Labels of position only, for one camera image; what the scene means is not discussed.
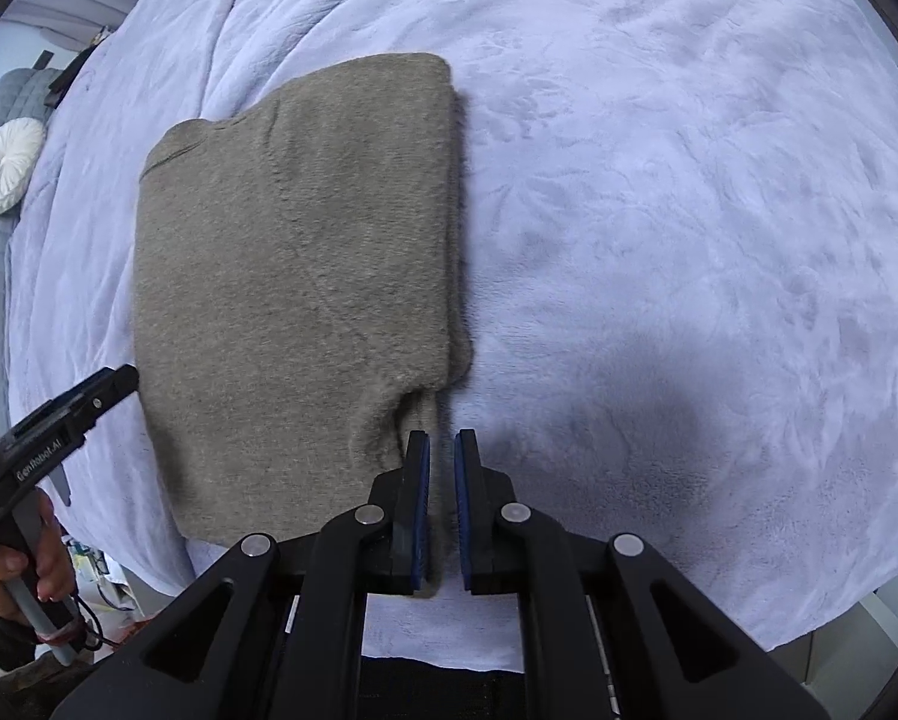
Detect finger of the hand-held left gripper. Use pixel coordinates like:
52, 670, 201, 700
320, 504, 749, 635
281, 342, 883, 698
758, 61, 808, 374
81, 364, 141, 415

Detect olive fuzzy sweater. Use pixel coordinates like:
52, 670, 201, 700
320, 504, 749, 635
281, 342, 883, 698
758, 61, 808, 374
132, 52, 475, 595

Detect black cable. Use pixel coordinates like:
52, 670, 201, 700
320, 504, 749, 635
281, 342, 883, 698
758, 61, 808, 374
68, 594, 129, 653

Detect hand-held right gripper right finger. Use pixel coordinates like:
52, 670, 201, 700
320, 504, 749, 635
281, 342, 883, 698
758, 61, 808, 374
453, 429, 830, 720

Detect lavender plush blanket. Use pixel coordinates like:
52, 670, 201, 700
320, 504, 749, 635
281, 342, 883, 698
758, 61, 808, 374
2, 0, 898, 673

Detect white round pillow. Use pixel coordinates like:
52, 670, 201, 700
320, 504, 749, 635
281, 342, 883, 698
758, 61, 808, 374
0, 120, 48, 217

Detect dark strap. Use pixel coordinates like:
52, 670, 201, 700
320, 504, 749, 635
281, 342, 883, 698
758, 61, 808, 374
32, 26, 114, 112

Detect person's left hand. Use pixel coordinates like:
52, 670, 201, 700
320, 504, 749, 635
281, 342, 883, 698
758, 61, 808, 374
0, 490, 76, 625

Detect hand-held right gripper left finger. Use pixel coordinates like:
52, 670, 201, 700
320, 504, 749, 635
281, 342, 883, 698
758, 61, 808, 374
51, 430, 432, 720

